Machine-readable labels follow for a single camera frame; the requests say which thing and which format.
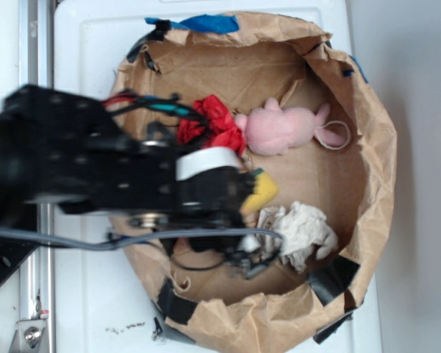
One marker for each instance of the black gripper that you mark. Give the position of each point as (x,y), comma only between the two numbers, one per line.
(212,185)

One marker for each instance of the yellow green sponge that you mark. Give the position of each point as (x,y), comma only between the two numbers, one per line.
(265,190)

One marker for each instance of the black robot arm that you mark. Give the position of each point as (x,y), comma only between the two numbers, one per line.
(67,150)

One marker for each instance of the red crumpled paper ball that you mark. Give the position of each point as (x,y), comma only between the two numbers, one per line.
(222,130)

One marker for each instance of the pink plush toy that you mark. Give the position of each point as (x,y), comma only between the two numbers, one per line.
(272,130)

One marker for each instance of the white crumpled paper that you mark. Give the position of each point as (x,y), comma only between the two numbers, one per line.
(304,231)

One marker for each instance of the brown paper-lined bin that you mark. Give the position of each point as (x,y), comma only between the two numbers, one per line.
(288,59)

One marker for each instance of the white plastic tray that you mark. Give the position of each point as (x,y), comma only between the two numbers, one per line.
(100,305)

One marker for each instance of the aluminium frame rail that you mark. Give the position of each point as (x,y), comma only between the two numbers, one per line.
(36,66)

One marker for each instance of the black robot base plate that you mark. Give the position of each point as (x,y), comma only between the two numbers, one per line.
(12,254)

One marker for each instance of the metal corner bracket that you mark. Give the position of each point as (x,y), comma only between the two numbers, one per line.
(31,336)

